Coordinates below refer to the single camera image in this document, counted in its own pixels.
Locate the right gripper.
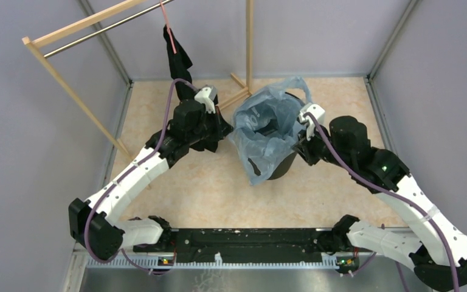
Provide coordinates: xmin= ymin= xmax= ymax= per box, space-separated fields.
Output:
xmin=291 ymin=121 xmax=353 ymax=170

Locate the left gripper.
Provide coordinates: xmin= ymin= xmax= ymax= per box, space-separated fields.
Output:
xmin=187 ymin=105 xmax=234 ymax=144

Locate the blue plastic trash bag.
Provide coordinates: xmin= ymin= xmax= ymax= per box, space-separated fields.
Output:
xmin=229 ymin=76 xmax=312 ymax=186

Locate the black trash bin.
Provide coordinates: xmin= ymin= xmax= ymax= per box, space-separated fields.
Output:
xmin=267 ymin=91 xmax=305 ymax=180

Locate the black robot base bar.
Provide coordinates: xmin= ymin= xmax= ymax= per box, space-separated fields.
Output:
xmin=133 ymin=228 xmax=354 ymax=264

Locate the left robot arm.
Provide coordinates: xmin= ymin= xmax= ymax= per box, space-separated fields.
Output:
xmin=69 ymin=100 xmax=233 ymax=263

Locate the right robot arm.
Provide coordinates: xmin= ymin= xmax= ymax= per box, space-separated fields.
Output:
xmin=294 ymin=113 xmax=467 ymax=291

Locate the black garment on hanger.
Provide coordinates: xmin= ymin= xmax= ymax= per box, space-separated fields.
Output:
xmin=163 ymin=25 xmax=195 ymax=101

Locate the pink clothes hanger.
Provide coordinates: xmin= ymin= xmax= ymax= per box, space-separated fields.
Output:
xmin=159 ymin=0 xmax=178 ymax=55

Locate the wooden clothes rack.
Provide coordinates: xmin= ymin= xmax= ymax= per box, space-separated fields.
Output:
xmin=22 ymin=0 xmax=258 ymax=162

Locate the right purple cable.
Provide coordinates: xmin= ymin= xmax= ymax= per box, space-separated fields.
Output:
xmin=303 ymin=112 xmax=462 ymax=292

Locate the purple cable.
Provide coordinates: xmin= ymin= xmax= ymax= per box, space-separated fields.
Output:
xmin=303 ymin=112 xmax=462 ymax=292
xmin=84 ymin=78 xmax=198 ymax=276

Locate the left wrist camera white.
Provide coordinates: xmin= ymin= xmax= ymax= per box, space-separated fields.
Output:
xmin=194 ymin=85 xmax=218 ymax=114

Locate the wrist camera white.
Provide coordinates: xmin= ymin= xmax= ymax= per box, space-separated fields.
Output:
xmin=194 ymin=85 xmax=218 ymax=114
xmin=297 ymin=103 xmax=326 ymax=141

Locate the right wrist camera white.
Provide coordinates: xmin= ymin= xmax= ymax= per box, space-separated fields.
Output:
xmin=297 ymin=103 xmax=326 ymax=141

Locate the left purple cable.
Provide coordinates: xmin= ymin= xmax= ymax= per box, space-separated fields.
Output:
xmin=84 ymin=78 xmax=198 ymax=276

